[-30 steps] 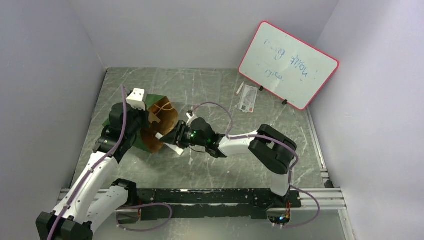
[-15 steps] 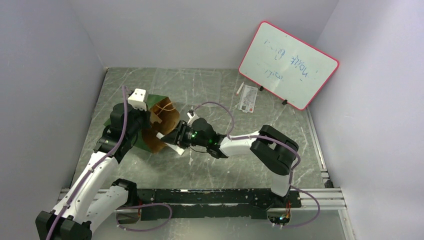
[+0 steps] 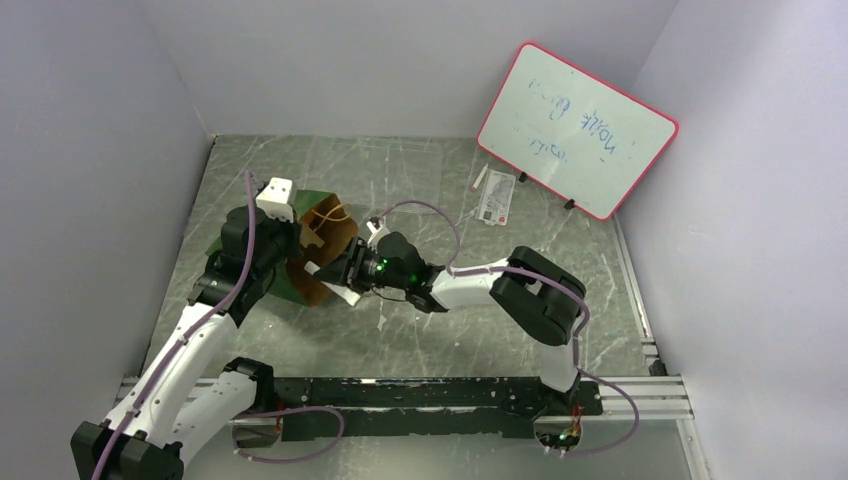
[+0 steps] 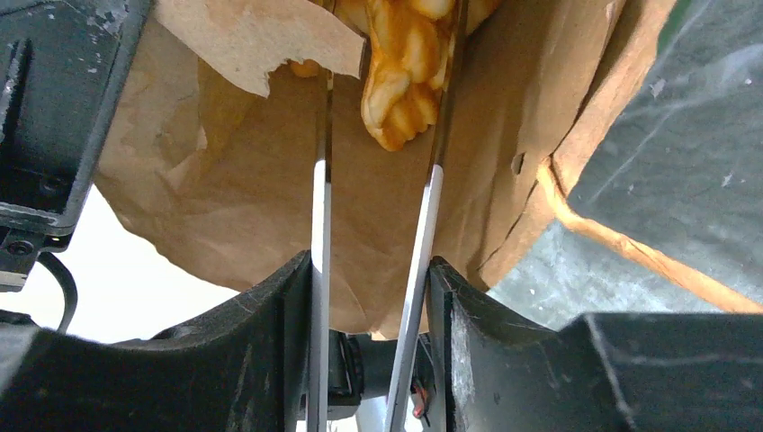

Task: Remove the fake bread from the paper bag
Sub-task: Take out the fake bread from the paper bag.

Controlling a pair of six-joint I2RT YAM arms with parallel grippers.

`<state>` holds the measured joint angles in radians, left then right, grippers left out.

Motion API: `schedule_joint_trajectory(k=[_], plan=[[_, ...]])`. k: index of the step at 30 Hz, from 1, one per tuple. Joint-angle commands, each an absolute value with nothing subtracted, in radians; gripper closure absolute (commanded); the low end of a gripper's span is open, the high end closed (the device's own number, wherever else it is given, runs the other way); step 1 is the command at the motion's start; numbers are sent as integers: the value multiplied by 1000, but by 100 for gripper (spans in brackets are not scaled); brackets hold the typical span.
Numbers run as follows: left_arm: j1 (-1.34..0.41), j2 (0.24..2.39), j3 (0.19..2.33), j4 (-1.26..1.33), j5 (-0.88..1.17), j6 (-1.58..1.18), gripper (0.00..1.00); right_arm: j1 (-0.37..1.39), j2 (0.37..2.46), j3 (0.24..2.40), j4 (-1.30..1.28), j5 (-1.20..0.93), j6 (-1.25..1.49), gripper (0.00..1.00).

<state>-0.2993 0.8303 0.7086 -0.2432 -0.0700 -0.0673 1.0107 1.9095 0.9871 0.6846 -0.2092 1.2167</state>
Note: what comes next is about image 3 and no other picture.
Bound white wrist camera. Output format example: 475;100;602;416
366;217;391;249
256;177;296;223

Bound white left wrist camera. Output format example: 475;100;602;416
256;177;296;223

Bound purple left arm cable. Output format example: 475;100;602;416
89;169;347;480

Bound aluminium side rail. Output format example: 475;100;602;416
612;215;668;377

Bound white pink marker pen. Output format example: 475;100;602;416
470;164;489;192

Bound silver metal tongs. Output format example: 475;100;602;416
304;261;362;306

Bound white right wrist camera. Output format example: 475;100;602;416
366;217;391;249

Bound white ruler package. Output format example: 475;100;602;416
476;170;517;226

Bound pink framed whiteboard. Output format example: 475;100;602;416
477;42;679;220

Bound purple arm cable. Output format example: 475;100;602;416
89;169;347;480
370;199;641;458

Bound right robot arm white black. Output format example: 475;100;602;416
313;232;600;415

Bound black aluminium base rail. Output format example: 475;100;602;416
119;374;694;443

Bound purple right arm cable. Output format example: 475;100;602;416
370;199;641;458

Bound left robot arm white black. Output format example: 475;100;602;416
70;200;300;479

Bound green paper bag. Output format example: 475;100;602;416
190;185;357;313

